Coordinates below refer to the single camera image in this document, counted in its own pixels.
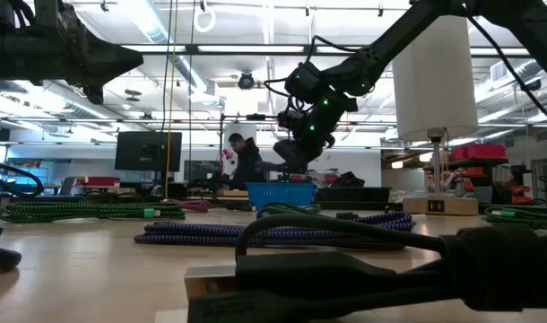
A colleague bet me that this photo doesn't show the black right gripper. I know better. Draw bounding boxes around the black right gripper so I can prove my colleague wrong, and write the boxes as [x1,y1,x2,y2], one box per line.
[273,87,360,175]

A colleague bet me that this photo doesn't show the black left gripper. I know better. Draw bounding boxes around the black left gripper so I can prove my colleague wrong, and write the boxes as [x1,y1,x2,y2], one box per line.
[0,26,144,105]

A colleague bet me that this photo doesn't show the magenta braided USB cable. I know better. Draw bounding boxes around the magenta braided USB cable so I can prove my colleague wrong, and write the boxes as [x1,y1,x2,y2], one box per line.
[165,199,256,214]

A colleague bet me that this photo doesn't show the purple braided USB cable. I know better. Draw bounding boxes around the purple braided USB cable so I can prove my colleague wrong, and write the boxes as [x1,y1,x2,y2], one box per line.
[133,209,417,251]

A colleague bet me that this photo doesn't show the green braided USB cable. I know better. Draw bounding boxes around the green braided USB cable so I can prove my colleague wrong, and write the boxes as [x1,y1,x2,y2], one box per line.
[0,200,187,224]
[482,205,547,232]

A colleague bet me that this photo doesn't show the black foreground cable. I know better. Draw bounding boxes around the black foreground cable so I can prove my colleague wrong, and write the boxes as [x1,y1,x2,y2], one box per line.
[183,213,547,323]

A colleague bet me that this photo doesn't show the blue plastic basket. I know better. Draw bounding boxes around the blue plastic basket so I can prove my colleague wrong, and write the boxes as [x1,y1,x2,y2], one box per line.
[245,181,317,210]

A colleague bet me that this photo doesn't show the person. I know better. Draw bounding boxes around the person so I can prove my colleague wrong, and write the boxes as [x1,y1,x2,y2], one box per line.
[223,133,268,189]

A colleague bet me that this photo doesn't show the black bag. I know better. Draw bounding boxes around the black bag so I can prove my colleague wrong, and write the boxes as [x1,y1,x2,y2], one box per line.
[331,170,367,188]

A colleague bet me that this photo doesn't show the black tray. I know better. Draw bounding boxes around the black tray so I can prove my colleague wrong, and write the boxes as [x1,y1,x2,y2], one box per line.
[316,186,391,210]

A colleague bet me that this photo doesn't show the black monitor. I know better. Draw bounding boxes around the black monitor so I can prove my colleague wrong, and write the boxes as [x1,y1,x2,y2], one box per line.
[115,131,183,172]

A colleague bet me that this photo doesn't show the small dark screen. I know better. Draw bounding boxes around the small dark screen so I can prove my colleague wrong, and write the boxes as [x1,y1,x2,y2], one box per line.
[184,160,221,183]

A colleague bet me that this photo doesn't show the red box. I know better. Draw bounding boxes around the red box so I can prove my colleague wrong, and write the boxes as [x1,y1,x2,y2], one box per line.
[75,176,121,188]

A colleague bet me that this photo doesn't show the white shade wooden base lamp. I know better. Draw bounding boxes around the white shade wooden base lamp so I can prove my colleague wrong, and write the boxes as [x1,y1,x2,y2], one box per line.
[392,15,480,216]

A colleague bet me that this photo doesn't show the black storage shelf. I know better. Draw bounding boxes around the black storage shelf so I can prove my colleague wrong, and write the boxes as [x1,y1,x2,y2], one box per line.
[423,156,510,205]

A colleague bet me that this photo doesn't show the red storage bins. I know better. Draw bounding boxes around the red storage bins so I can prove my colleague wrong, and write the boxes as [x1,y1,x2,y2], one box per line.
[450,143,507,162]

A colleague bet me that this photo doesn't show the white air vent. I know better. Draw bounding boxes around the white air vent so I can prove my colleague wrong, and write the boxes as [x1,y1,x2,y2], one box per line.
[489,59,510,83]

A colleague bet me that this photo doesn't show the small red bins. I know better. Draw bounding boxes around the small red bins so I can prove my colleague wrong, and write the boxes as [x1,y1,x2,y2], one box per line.
[506,183,533,205]

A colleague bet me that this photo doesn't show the white hanging ring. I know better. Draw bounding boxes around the white hanging ring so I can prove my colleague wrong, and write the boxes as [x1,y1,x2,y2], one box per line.
[193,8,217,33]

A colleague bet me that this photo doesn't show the round black ceiling camera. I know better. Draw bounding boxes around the round black ceiling camera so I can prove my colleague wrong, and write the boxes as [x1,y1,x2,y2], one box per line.
[237,71,256,91]

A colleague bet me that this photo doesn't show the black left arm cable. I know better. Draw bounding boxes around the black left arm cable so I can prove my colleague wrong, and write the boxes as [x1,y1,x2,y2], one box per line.
[0,152,45,198]

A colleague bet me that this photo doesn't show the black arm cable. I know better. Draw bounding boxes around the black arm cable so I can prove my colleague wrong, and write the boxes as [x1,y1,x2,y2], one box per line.
[465,13,547,132]
[0,152,45,198]

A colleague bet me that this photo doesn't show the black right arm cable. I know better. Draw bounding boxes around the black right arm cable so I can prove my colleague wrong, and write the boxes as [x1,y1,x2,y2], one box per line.
[465,13,547,132]

